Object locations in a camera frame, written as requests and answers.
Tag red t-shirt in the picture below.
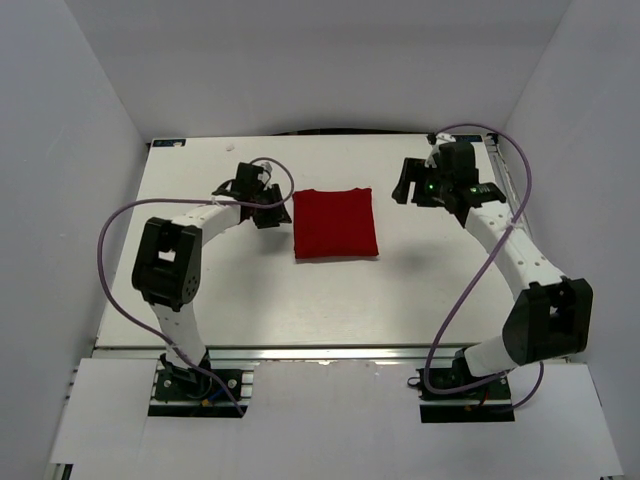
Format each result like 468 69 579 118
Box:
293 188 379 260

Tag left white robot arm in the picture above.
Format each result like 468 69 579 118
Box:
132 157 292 399

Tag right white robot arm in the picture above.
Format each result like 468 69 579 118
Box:
392 141 594 399

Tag right blue table label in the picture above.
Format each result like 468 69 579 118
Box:
453 134 483 143

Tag blue table label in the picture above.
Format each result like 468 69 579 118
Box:
151 139 186 148
453 134 483 143

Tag left blue table label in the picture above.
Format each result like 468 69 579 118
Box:
151 139 186 148

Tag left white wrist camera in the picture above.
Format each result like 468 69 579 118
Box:
257 161 272 185

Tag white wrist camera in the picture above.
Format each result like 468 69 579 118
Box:
426 132 456 149
257 161 272 185

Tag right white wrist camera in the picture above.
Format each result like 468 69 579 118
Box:
426 132 456 149

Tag aluminium right side rail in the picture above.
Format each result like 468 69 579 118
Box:
483 132 569 359

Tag aluminium rail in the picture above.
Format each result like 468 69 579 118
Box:
92 344 569 362
483 132 569 359

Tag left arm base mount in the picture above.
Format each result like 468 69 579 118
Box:
148 354 253 419

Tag aluminium front rail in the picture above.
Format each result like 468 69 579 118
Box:
92 344 569 362

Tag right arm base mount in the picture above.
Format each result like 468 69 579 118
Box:
407 368 515 424

